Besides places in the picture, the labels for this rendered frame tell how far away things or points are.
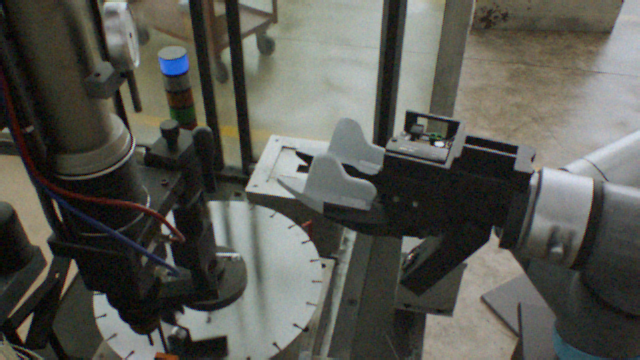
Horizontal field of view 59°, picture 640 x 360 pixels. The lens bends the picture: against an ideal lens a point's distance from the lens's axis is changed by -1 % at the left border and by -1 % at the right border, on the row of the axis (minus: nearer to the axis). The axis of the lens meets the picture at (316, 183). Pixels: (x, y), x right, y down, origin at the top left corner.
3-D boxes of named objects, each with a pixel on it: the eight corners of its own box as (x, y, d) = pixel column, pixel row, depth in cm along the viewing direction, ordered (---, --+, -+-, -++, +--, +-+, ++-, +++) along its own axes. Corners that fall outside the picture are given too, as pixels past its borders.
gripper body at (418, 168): (399, 105, 50) (542, 134, 46) (391, 181, 55) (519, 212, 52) (373, 154, 44) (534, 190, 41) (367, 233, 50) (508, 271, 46)
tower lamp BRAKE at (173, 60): (168, 61, 96) (165, 44, 94) (192, 63, 95) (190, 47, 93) (156, 74, 92) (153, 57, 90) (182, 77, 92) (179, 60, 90)
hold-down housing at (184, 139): (191, 239, 72) (163, 104, 59) (224, 249, 71) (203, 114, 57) (167, 271, 68) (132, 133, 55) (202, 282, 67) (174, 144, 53)
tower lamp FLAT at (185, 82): (171, 77, 98) (168, 62, 96) (195, 80, 97) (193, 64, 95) (160, 91, 94) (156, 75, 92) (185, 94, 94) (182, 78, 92)
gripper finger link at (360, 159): (311, 97, 54) (400, 124, 50) (311, 147, 58) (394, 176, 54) (293, 112, 52) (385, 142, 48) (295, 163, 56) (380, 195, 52)
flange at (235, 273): (173, 314, 78) (170, 303, 76) (169, 256, 86) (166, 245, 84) (253, 299, 80) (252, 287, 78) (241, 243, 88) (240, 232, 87)
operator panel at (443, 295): (408, 205, 124) (416, 151, 114) (459, 213, 122) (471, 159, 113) (393, 307, 104) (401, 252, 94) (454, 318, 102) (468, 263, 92)
